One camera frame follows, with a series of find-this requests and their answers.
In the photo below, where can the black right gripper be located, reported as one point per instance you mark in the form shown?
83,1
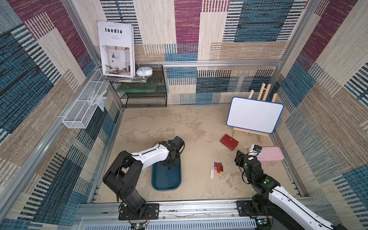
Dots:
240,158

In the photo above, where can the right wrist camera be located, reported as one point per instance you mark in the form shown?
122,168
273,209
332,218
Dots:
255,150

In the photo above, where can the white wire basket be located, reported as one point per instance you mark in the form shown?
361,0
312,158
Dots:
81,112

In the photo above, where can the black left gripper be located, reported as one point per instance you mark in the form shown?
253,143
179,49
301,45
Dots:
177,161

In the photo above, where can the blue-framed whiteboard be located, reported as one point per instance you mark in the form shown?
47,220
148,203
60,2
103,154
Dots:
254,115

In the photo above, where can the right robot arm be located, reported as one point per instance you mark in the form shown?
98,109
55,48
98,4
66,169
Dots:
274,200

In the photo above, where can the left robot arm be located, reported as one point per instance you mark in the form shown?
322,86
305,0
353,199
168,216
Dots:
122,177

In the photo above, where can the teal plastic storage tray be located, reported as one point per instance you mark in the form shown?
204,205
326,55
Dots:
164,179

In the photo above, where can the black wire shelf rack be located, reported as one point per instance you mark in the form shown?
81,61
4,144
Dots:
143,100

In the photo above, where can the pink pencil case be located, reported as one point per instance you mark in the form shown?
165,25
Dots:
270,154

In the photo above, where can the Inedia magazine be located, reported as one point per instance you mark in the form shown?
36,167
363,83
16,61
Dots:
116,42

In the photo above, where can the wooden easel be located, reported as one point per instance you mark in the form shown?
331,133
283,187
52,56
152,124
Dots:
263,94

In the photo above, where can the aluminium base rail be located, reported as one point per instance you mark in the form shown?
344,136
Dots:
217,214

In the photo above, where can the white round device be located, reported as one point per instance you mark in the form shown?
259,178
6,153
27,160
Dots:
144,71

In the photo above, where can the red leather wallet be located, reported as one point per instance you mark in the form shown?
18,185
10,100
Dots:
229,142

